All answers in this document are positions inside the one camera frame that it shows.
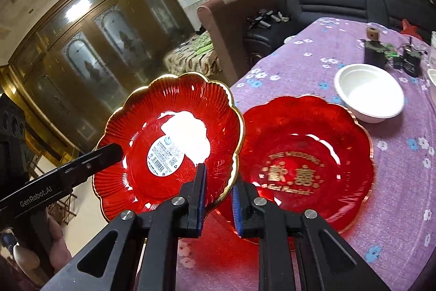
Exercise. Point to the red plate with gold print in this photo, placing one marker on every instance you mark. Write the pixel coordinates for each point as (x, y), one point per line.
(306, 154)

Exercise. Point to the brown armchair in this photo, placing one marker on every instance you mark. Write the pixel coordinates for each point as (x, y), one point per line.
(235, 25)

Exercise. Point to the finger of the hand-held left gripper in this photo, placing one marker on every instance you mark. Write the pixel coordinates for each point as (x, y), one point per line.
(98, 159)

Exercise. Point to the red plastic bag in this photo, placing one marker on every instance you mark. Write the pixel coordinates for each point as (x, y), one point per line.
(410, 28)

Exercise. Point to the black leather sofa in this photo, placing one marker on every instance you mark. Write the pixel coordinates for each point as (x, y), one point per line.
(323, 1)

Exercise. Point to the small white dish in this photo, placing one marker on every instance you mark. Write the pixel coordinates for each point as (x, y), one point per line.
(290, 39)

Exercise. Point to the wooden folding stool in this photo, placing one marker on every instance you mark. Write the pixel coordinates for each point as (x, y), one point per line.
(64, 209)

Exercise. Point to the red plate with white sticker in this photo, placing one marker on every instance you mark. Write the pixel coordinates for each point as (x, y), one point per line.
(136, 141)

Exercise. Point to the green candy wrapper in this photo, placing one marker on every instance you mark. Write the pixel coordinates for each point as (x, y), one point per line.
(391, 55)

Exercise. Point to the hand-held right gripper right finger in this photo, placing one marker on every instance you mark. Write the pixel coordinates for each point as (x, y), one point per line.
(237, 212)

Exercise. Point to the person's left hand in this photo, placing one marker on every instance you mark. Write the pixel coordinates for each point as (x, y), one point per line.
(60, 243)

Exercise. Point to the wooden glass-door cabinet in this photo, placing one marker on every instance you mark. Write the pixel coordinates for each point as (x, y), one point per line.
(85, 55)

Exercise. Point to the purple floral tablecloth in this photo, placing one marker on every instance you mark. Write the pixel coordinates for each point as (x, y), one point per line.
(402, 192)

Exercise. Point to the large white bowl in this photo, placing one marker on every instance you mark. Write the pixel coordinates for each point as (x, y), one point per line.
(368, 90)

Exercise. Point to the leopard print blanket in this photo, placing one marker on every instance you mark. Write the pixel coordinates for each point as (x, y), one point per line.
(194, 62)

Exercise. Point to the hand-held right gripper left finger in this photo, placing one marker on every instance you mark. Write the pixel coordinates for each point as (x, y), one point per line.
(201, 190)

